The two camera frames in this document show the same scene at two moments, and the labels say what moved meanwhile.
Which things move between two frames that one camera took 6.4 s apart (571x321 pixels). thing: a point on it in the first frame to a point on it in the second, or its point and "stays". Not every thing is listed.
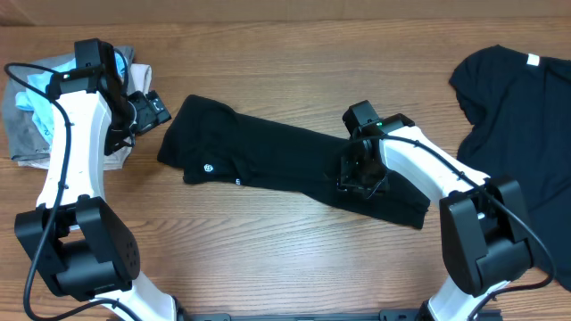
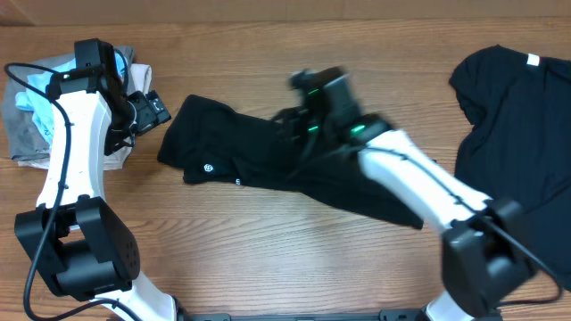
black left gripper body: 140,117 stays
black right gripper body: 366,175 to 309,127
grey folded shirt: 23,135 stays
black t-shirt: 209,141 stays
